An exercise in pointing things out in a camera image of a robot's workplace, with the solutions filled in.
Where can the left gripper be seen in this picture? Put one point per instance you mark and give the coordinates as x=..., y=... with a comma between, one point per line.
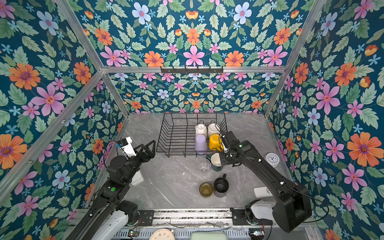
x=145, y=158

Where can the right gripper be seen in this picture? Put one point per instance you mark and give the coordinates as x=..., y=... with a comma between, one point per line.
x=224, y=161

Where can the green mug white interior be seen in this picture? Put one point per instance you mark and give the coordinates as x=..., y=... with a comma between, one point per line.
x=215, y=162

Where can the yellow plastic mug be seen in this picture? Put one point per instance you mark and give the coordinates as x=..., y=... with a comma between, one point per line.
x=215, y=143

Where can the clear glass cup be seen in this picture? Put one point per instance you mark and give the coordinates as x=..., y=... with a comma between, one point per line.
x=204, y=168

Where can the lilac plastic cup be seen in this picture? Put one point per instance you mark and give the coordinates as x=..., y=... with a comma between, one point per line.
x=201, y=144

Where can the white mug red interior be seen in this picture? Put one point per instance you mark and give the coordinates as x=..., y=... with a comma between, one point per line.
x=212, y=129

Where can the cream white octagonal mug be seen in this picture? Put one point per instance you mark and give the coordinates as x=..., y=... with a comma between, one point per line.
x=201, y=129

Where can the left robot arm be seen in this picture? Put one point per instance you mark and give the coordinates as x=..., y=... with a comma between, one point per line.
x=109, y=211

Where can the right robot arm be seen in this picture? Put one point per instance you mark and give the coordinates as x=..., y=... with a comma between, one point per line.
x=291, y=205

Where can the black mug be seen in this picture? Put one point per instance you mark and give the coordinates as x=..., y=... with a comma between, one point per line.
x=221, y=186

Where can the white box left side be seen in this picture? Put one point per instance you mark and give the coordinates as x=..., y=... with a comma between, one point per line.
x=137, y=179

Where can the white box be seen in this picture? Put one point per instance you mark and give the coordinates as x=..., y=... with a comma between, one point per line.
x=262, y=192
x=137, y=179

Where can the olive tinted glass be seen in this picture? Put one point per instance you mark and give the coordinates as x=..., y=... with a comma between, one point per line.
x=206, y=189

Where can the small white alarm clock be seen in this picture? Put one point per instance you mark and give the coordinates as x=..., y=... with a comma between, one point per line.
x=273, y=159

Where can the white box right side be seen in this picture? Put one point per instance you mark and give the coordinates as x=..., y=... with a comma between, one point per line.
x=262, y=192

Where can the green sponge block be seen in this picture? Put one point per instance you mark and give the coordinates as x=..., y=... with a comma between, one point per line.
x=208, y=236

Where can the round beige plate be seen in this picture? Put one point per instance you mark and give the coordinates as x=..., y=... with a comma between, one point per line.
x=163, y=234

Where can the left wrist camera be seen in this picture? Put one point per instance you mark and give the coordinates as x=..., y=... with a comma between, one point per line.
x=126, y=146

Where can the black wire dish rack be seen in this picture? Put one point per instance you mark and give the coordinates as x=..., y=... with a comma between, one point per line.
x=178, y=131

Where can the aluminium front rail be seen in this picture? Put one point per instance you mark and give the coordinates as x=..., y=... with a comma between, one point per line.
x=181, y=218

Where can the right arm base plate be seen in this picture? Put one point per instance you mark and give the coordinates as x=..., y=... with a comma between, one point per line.
x=242, y=217

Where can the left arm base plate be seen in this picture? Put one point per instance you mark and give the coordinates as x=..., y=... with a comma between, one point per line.
x=144, y=219

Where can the black hook rail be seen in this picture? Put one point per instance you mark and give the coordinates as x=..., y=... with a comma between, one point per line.
x=191, y=70

